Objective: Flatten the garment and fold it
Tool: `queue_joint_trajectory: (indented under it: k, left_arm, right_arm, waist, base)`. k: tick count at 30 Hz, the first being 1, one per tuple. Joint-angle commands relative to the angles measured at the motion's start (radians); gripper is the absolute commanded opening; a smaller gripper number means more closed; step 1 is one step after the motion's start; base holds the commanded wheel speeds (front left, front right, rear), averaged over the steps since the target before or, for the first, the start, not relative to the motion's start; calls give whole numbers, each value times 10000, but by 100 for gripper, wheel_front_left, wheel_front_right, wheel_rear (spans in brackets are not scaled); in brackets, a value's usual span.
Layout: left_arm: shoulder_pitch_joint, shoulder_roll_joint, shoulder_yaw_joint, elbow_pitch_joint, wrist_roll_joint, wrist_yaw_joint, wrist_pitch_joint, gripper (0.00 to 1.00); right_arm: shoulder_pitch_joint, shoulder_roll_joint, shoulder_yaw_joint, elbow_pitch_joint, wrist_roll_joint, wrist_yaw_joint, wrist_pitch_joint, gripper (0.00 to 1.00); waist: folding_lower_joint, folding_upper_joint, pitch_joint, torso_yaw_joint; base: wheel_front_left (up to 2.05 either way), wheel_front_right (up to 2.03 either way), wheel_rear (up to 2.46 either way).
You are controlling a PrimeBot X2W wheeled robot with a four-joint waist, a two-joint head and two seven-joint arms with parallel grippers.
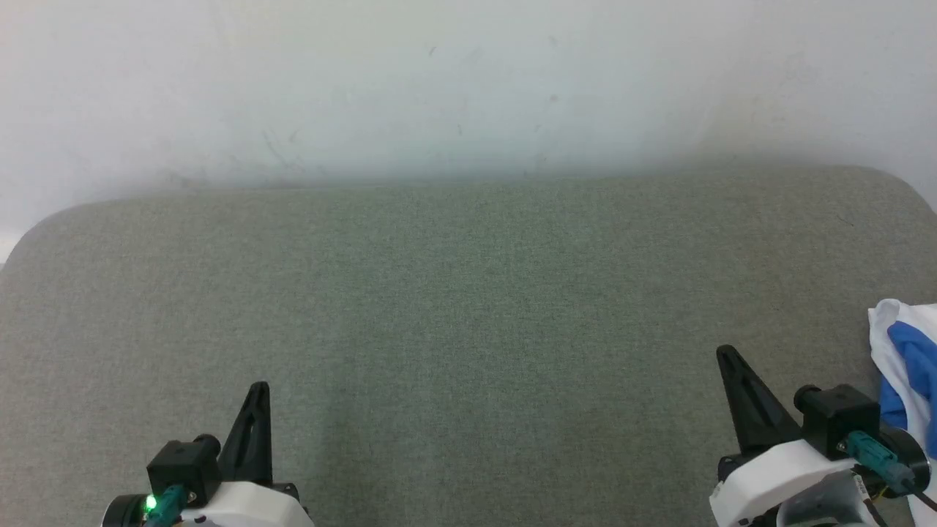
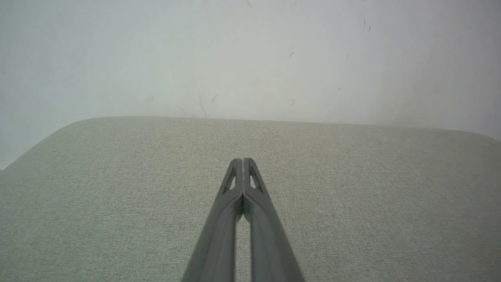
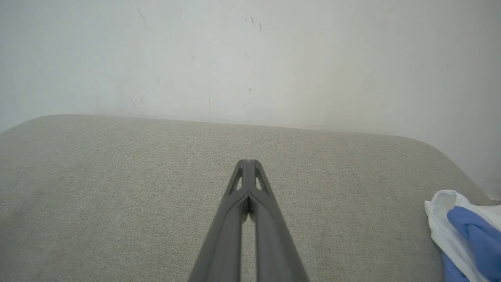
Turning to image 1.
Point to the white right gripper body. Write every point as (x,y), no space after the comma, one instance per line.
(768,476)

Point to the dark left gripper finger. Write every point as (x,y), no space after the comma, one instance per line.
(252,446)

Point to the blue and white shirt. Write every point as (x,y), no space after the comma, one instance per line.
(915,351)

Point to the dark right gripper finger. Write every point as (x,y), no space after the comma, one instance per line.
(754,410)

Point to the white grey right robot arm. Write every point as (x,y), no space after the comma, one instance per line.
(827,509)

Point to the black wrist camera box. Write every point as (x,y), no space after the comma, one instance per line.
(183,465)
(838,421)

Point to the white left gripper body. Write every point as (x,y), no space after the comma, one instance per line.
(249,509)

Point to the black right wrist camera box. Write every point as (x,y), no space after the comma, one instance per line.
(838,421)

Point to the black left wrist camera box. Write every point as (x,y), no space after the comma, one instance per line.
(183,465)

